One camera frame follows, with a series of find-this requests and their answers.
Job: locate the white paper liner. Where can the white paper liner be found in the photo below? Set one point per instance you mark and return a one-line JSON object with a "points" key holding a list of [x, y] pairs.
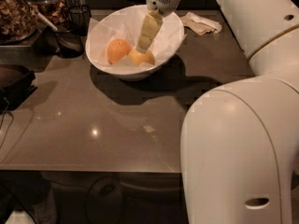
{"points": [[106, 34]]}

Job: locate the large glass snack jar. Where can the large glass snack jar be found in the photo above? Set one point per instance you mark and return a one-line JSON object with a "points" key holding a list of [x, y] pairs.
{"points": [[17, 21]]}

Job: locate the black device at left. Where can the black device at left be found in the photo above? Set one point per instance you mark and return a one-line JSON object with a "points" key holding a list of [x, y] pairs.
{"points": [[15, 85]]}

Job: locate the yellowish orange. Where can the yellowish orange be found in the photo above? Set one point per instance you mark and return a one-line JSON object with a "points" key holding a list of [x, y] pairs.
{"points": [[138, 58]]}

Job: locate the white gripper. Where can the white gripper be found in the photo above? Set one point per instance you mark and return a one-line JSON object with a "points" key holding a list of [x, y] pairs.
{"points": [[163, 0]]}

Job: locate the smaller glass snack jar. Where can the smaller glass snack jar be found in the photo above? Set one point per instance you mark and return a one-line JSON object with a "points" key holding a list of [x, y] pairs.
{"points": [[55, 11]]}

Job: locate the crumpled paper napkin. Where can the crumpled paper napkin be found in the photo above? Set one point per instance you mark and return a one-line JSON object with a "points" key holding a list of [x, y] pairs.
{"points": [[200, 25]]}

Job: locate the black wire mesh cup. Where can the black wire mesh cup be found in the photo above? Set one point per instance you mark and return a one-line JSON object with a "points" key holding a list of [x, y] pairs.
{"points": [[81, 15]]}

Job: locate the white bowl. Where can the white bowl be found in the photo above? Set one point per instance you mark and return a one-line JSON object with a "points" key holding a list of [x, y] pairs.
{"points": [[134, 73]]}

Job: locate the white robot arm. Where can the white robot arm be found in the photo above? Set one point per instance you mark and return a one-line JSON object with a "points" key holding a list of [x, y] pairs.
{"points": [[239, 141]]}

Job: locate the dark metal tray stand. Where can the dark metal tray stand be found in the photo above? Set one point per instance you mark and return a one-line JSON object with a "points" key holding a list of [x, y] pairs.
{"points": [[34, 52]]}

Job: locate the left orange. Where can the left orange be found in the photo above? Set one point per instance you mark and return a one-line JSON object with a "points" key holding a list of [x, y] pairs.
{"points": [[117, 49]]}

